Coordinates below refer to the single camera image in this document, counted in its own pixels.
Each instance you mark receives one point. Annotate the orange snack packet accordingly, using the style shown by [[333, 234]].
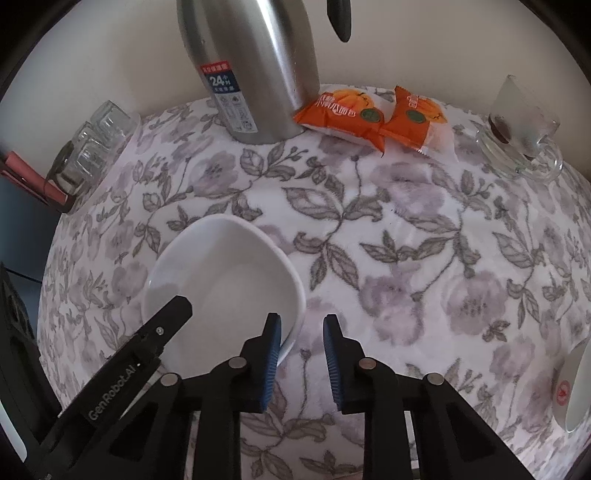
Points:
[[350, 113], [419, 123]]

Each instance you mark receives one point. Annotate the glass mug with handle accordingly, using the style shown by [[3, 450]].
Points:
[[517, 138]]

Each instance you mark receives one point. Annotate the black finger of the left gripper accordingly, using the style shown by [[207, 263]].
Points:
[[148, 342]]

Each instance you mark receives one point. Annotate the small white bowl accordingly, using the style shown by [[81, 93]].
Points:
[[233, 275]]

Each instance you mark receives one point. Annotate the stainless steel thermos jug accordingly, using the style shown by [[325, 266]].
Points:
[[256, 59]]

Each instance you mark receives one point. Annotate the floral tablecloth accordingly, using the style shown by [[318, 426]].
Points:
[[434, 266]]

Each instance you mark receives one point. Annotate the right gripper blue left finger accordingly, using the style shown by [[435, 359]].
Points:
[[270, 350]]

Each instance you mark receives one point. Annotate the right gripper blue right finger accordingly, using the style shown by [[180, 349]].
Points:
[[332, 338]]

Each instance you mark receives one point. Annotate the drinking glass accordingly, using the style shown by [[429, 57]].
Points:
[[113, 124], [94, 153]]

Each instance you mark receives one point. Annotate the large white bowl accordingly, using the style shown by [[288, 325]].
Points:
[[571, 395]]

